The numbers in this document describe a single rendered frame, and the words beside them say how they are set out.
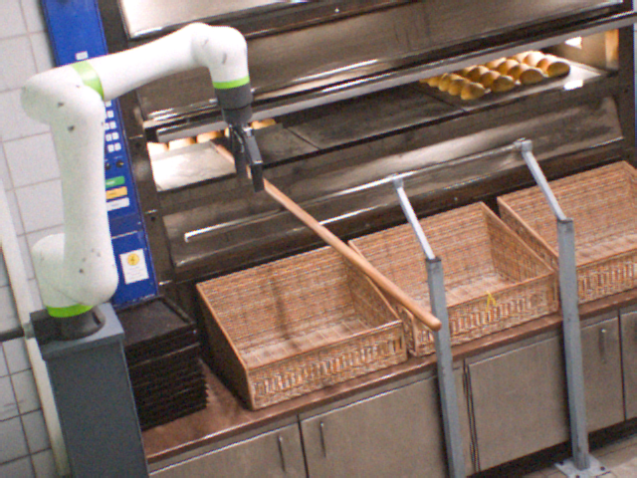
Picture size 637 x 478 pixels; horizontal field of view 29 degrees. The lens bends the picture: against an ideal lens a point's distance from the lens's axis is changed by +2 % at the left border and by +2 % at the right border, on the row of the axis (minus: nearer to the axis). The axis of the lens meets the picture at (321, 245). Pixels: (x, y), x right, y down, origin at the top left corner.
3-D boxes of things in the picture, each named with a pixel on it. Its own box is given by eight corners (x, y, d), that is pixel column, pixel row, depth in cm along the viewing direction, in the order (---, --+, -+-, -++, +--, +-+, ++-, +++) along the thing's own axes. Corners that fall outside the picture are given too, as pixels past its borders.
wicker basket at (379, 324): (205, 354, 429) (192, 283, 418) (351, 309, 446) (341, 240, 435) (251, 413, 386) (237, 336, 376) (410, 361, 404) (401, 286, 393)
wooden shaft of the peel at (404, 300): (444, 332, 293) (443, 320, 291) (433, 335, 292) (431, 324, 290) (225, 151, 441) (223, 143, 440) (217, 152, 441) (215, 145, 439)
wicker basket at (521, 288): (353, 309, 446) (344, 239, 435) (488, 267, 464) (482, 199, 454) (416, 360, 404) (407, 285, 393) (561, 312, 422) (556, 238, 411)
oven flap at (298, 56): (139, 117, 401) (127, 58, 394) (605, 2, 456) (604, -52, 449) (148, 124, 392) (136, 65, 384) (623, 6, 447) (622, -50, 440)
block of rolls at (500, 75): (395, 72, 509) (393, 59, 507) (496, 47, 524) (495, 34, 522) (466, 103, 457) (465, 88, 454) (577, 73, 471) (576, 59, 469)
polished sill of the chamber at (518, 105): (155, 203, 412) (153, 192, 411) (609, 82, 468) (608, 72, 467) (160, 208, 407) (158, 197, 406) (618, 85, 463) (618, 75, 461)
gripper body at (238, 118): (216, 105, 314) (223, 139, 318) (227, 112, 307) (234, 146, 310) (244, 98, 316) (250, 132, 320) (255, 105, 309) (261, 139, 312)
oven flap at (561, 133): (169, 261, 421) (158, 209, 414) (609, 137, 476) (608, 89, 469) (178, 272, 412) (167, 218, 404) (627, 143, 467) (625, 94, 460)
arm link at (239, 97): (257, 81, 307) (245, 75, 315) (213, 92, 303) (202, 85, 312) (261, 104, 309) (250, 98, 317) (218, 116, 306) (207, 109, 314)
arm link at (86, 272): (78, 318, 289) (60, 92, 273) (49, 299, 302) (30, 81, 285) (128, 306, 296) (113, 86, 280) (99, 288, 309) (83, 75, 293)
